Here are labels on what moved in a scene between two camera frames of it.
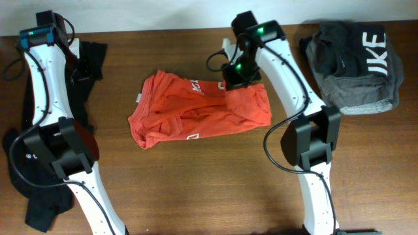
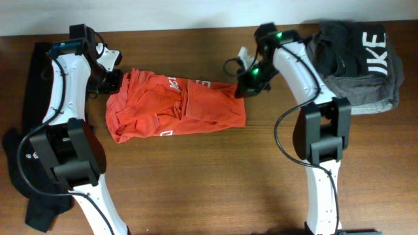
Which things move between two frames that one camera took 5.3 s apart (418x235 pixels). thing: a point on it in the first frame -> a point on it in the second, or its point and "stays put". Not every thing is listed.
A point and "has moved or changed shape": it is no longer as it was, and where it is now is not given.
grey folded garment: (363, 93) stays put
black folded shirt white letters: (346, 48) stays put
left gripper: (81, 76) -> (113, 85)
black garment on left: (49, 197) stays put
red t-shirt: (168, 108) has moved or changed shape
